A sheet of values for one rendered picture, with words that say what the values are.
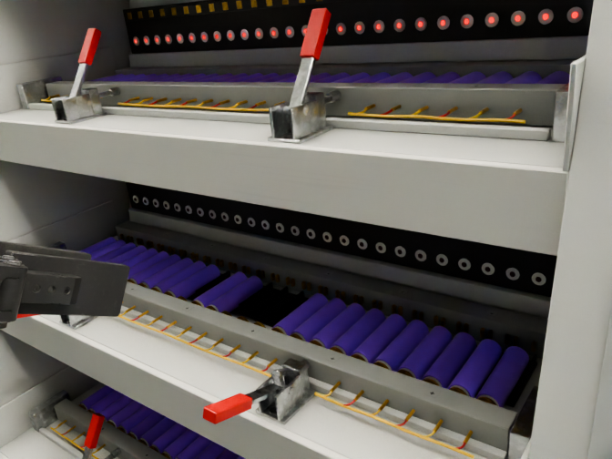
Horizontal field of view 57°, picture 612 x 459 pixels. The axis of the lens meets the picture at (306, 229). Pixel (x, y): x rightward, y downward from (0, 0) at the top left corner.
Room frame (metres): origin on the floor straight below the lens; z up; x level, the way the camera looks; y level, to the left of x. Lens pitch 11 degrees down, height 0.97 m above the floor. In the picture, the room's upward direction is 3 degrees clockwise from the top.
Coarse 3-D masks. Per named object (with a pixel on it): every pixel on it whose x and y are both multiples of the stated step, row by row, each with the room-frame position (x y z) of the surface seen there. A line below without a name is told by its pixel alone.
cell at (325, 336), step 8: (352, 304) 0.49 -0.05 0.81; (344, 312) 0.48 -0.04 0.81; (352, 312) 0.48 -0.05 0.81; (360, 312) 0.48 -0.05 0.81; (336, 320) 0.47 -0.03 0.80; (344, 320) 0.47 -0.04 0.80; (352, 320) 0.47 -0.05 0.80; (328, 328) 0.46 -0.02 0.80; (336, 328) 0.46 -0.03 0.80; (344, 328) 0.46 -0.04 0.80; (320, 336) 0.45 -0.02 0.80; (328, 336) 0.45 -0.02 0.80; (336, 336) 0.45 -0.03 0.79; (328, 344) 0.44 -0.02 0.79
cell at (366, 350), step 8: (392, 320) 0.46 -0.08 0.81; (400, 320) 0.46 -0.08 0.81; (384, 328) 0.45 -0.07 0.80; (392, 328) 0.45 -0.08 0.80; (400, 328) 0.46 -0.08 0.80; (376, 336) 0.44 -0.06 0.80; (384, 336) 0.44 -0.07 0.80; (392, 336) 0.45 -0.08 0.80; (368, 344) 0.43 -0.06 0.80; (376, 344) 0.43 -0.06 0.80; (384, 344) 0.44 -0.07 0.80; (352, 352) 0.42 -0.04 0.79; (360, 352) 0.42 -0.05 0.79; (368, 352) 0.42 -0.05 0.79; (376, 352) 0.43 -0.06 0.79; (368, 360) 0.42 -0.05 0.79
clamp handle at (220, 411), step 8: (272, 376) 0.39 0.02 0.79; (280, 376) 0.38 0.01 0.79; (272, 384) 0.39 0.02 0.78; (280, 384) 0.39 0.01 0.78; (256, 392) 0.37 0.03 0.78; (264, 392) 0.37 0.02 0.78; (272, 392) 0.38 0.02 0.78; (224, 400) 0.35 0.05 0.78; (232, 400) 0.35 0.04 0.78; (240, 400) 0.35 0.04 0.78; (248, 400) 0.35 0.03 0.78; (256, 400) 0.36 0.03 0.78; (208, 408) 0.33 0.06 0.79; (216, 408) 0.34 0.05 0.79; (224, 408) 0.34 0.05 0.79; (232, 408) 0.34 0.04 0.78; (240, 408) 0.35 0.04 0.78; (248, 408) 0.35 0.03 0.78; (208, 416) 0.33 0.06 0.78; (216, 416) 0.33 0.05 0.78; (224, 416) 0.33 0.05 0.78; (232, 416) 0.34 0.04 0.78
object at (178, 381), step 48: (48, 240) 0.69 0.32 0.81; (96, 240) 0.74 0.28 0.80; (240, 240) 0.63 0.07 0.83; (432, 288) 0.49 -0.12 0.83; (480, 288) 0.46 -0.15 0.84; (48, 336) 0.55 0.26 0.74; (96, 336) 0.51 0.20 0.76; (144, 336) 0.51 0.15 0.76; (144, 384) 0.46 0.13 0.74; (192, 384) 0.43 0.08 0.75; (240, 384) 0.42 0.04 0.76; (528, 384) 0.39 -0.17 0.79; (240, 432) 0.39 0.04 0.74; (288, 432) 0.37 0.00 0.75; (336, 432) 0.36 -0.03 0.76; (384, 432) 0.36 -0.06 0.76; (528, 432) 0.31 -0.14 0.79
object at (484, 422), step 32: (128, 288) 0.56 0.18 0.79; (128, 320) 0.52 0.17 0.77; (160, 320) 0.52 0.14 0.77; (192, 320) 0.49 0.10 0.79; (224, 320) 0.48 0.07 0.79; (256, 352) 0.44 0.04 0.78; (288, 352) 0.42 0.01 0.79; (320, 352) 0.42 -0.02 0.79; (352, 384) 0.39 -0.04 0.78; (384, 384) 0.37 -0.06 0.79; (416, 384) 0.37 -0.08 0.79; (416, 416) 0.36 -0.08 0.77; (448, 416) 0.35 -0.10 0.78; (480, 416) 0.33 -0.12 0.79; (512, 416) 0.33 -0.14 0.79; (448, 448) 0.33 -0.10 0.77
